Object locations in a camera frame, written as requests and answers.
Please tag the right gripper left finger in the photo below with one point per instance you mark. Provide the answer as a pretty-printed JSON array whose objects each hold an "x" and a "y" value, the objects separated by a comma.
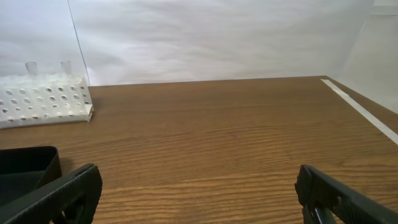
[{"x": 62, "y": 196}]

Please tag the clear test tube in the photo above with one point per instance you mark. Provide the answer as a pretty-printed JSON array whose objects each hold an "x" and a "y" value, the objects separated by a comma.
[
  {"x": 66, "y": 67},
  {"x": 31, "y": 68}
]

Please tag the black tray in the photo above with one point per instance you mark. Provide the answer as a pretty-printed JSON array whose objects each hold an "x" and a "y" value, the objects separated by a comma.
[{"x": 21, "y": 168}]

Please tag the white test tube rack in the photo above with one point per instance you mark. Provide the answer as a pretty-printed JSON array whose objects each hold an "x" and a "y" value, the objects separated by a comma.
[{"x": 46, "y": 102}]

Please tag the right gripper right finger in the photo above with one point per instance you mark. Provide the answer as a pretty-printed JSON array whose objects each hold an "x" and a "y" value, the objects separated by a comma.
[{"x": 335, "y": 199}]

